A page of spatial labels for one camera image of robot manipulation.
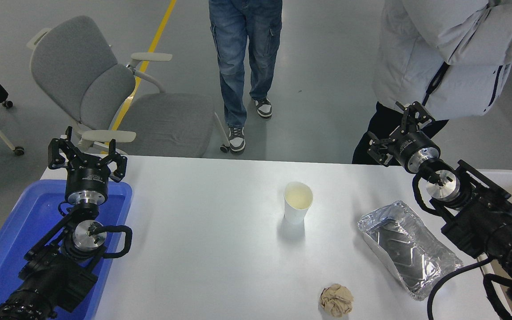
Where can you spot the crumpled silver foil tray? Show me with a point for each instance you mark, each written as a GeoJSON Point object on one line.
{"type": "Point", "coordinates": [407, 249]}

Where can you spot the crumpled tan paper ball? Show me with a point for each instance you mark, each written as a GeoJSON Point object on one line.
{"type": "Point", "coordinates": [337, 301]}

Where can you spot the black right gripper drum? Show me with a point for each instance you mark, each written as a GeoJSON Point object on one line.
{"type": "Point", "coordinates": [411, 146]}

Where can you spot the person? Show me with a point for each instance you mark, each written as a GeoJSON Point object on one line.
{"type": "Point", "coordinates": [238, 44]}
{"type": "Point", "coordinates": [438, 44]}

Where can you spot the white paper cup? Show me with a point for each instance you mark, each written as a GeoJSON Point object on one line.
{"type": "Point", "coordinates": [296, 213]}

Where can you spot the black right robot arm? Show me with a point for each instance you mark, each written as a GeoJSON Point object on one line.
{"type": "Point", "coordinates": [482, 222]}

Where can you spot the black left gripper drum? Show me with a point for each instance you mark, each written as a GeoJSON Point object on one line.
{"type": "Point", "coordinates": [86, 178]}

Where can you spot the blue plastic tray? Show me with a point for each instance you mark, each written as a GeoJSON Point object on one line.
{"type": "Point", "coordinates": [11, 235]}

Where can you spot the grey padded office chair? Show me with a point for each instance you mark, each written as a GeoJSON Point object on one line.
{"type": "Point", "coordinates": [87, 84]}

